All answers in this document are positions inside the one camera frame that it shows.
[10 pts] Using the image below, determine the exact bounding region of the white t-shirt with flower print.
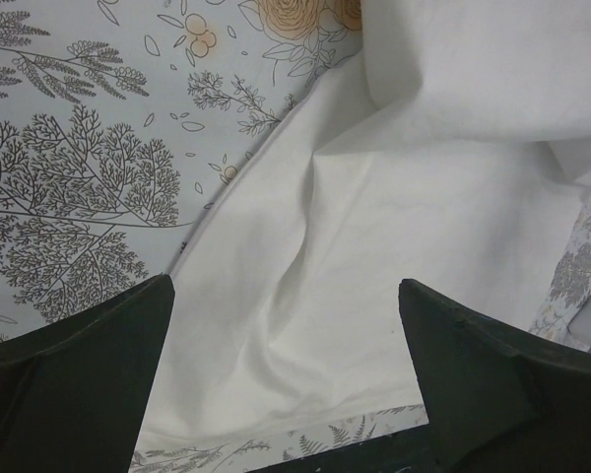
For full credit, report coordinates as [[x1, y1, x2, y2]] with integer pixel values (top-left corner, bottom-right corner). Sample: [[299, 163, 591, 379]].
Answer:
[[137, 1, 591, 450]]

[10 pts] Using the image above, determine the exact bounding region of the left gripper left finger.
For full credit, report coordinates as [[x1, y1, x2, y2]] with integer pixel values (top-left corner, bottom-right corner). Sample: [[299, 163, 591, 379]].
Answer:
[[0, 275, 174, 472]]

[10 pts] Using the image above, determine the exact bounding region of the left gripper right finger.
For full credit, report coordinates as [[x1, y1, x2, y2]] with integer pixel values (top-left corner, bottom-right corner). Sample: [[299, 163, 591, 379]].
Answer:
[[399, 280, 591, 472]]

